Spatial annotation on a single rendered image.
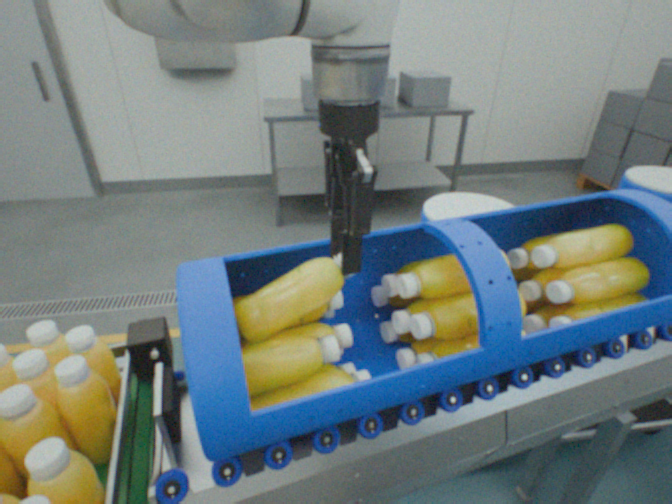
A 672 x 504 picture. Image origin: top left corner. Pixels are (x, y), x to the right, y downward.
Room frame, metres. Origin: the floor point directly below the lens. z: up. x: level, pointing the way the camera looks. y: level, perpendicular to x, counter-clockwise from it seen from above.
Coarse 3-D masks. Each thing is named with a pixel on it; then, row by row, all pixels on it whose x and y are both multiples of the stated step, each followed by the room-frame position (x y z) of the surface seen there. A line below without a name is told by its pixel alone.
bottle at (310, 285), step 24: (312, 264) 0.48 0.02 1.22; (336, 264) 0.49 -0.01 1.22; (264, 288) 0.47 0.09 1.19; (288, 288) 0.45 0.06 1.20; (312, 288) 0.45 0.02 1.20; (336, 288) 0.46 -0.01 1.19; (240, 312) 0.44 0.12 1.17; (264, 312) 0.43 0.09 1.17; (288, 312) 0.44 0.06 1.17; (264, 336) 0.43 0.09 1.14
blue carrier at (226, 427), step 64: (640, 192) 0.72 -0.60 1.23; (256, 256) 0.51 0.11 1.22; (320, 256) 0.62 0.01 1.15; (384, 256) 0.68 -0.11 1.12; (640, 256) 0.68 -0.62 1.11; (192, 320) 0.37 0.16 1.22; (320, 320) 0.61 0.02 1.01; (384, 320) 0.63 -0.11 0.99; (512, 320) 0.45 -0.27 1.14; (640, 320) 0.53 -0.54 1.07; (192, 384) 0.32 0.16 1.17; (384, 384) 0.37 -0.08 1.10; (448, 384) 0.42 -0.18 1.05; (256, 448) 0.33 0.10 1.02
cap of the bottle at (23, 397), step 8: (24, 384) 0.38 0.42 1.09; (8, 392) 0.37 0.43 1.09; (16, 392) 0.37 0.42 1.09; (24, 392) 0.37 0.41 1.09; (0, 400) 0.36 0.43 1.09; (8, 400) 0.36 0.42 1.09; (16, 400) 0.36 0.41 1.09; (24, 400) 0.36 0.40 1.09; (32, 400) 0.37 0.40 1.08; (0, 408) 0.34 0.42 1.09; (8, 408) 0.35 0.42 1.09; (16, 408) 0.35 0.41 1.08; (24, 408) 0.35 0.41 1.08; (8, 416) 0.34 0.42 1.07
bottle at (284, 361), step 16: (288, 336) 0.43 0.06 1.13; (304, 336) 0.43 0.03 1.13; (256, 352) 0.40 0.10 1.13; (272, 352) 0.40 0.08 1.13; (288, 352) 0.40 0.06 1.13; (304, 352) 0.41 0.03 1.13; (320, 352) 0.42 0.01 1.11; (256, 368) 0.38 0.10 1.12; (272, 368) 0.38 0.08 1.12; (288, 368) 0.39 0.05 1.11; (304, 368) 0.39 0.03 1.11; (256, 384) 0.37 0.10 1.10; (272, 384) 0.38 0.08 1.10; (288, 384) 0.38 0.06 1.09
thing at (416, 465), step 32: (608, 384) 0.56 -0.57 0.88; (640, 384) 0.58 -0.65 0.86; (192, 416) 0.45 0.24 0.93; (384, 416) 0.45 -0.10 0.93; (512, 416) 0.48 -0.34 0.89; (544, 416) 0.50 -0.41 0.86; (576, 416) 0.52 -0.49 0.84; (608, 416) 0.67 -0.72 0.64; (160, 448) 0.39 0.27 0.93; (192, 448) 0.39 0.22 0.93; (416, 448) 0.42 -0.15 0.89; (448, 448) 0.43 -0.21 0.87; (480, 448) 0.45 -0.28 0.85; (512, 448) 0.53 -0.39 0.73; (192, 480) 0.34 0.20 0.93; (320, 480) 0.36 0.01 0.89; (352, 480) 0.37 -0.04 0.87; (384, 480) 0.39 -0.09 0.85; (416, 480) 0.42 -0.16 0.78
